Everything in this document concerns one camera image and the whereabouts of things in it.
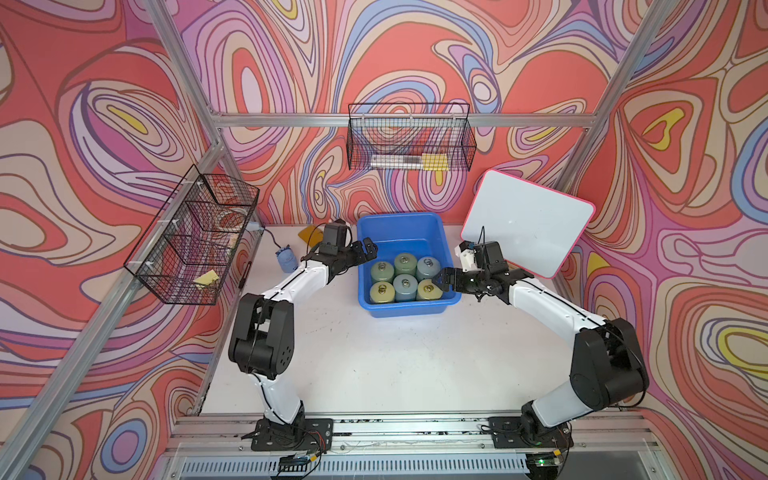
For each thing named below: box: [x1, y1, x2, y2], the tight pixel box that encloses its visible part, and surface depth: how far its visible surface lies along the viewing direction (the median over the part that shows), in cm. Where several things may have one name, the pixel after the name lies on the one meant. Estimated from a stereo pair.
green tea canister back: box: [394, 252, 417, 276], surface depth 100 cm
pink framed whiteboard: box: [461, 169, 596, 279], surface depth 96 cm
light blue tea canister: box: [416, 256, 441, 281], surface depth 98 cm
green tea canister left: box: [370, 261, 394, 281], surface depth 98 cm
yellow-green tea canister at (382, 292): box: [370, 281, 395, 304], surface depth 92 cm
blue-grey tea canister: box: [393, 273, 418, 301], surface depth 93 cm
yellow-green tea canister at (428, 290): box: [416, 279, 443, 300], surface depth 92 cm
